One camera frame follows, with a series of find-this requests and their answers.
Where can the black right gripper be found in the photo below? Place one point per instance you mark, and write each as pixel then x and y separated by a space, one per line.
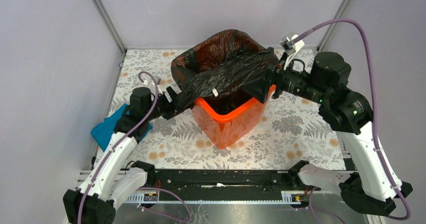
pixel 279 73

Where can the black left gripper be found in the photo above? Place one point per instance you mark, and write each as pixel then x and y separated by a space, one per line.
pixel 174 107

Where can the black plastic trash bag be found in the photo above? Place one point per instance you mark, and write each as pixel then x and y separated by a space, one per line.
pixel 217 68

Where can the orange plastic trash bin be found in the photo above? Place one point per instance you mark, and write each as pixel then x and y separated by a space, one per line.
pixel 224 130

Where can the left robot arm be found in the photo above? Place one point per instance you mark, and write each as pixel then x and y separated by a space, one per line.
pixel 100 195

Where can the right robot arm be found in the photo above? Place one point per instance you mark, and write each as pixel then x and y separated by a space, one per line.
pixel 372 188

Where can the floral patterned table mat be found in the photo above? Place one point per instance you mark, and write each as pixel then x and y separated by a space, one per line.
pixel 289 130

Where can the blue folded cloth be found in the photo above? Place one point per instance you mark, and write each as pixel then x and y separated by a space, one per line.
pixel 102 133

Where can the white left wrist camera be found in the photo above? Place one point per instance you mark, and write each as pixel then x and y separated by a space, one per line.
pixel 153 85

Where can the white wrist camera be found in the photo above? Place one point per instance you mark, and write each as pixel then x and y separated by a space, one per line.
pixel 153 85
pixel 290 49

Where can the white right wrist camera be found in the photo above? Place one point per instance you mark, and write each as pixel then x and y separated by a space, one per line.
pixel 290 49

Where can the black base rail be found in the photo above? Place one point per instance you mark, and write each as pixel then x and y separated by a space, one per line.
pixel 226 186

